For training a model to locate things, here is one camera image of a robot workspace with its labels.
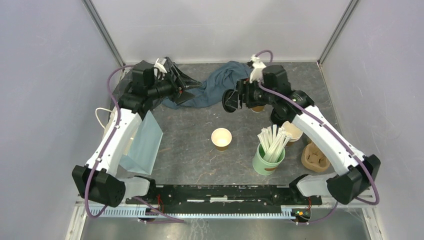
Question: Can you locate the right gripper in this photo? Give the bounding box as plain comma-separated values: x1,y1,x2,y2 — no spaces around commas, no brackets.
225,77,276,110

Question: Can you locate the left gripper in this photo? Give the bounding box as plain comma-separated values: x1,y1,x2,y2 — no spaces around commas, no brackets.
147,64,203,106

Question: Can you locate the brown paper coffee cup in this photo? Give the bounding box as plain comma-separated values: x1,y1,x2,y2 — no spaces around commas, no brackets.
251,105,265,113

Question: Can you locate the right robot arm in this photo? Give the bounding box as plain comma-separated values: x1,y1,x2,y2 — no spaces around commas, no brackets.
222,65,381,206

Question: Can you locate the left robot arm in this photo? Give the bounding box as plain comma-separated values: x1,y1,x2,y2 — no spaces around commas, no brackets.
71,57,202,208

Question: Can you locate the blue-grey cloth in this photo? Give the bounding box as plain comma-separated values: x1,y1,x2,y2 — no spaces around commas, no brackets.
161,61,252,110

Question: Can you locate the stack of black lids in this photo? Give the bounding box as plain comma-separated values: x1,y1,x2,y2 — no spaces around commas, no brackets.
270,108,288,127

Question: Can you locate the grey checked cloth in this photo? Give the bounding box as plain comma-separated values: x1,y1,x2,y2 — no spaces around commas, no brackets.
106,64,135,109

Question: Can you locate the bundle of wrapped straws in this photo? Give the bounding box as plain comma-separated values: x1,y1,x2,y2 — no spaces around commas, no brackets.
257,124,293,163

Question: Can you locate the stack of paper cups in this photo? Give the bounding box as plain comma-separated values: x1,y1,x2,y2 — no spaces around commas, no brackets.
282,121,303,147

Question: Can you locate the light blue paper bag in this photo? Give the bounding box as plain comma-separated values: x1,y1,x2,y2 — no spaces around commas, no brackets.
95,107,164,176

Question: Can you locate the green cup holding straws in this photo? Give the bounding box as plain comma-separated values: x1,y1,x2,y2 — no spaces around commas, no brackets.
252,144,286,176

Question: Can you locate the brown pulp cup carrier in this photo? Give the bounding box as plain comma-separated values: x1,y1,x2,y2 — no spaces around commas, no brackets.
301,142,331,173

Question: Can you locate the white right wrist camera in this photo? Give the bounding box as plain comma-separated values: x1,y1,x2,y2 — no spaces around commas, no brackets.
247,55,267,83

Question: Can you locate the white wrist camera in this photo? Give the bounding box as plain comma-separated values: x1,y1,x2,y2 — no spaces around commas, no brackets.
153,57,167,81
247,55,267,83

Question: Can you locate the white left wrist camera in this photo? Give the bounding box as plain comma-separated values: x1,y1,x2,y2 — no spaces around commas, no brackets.
153,57,167,81

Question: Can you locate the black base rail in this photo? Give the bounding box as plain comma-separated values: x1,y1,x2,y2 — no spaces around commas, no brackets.
125,184,323,215

